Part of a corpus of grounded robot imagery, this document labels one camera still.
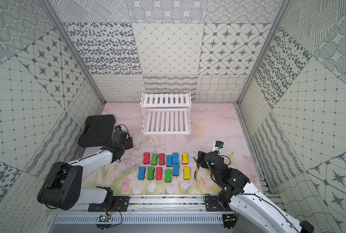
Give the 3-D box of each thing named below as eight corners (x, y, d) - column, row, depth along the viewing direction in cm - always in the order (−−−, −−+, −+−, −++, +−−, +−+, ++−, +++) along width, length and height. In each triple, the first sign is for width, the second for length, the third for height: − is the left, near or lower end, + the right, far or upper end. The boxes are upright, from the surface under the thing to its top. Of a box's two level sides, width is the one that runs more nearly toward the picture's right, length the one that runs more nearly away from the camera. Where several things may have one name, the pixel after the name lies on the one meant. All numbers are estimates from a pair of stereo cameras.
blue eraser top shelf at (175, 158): (172, 163, 90) (172, 161, 88) (172, 154, 94) (172, 152, 92) (178, 163, 90) (178, 161, 88) (178, 154, 94) (178, 152, 92)
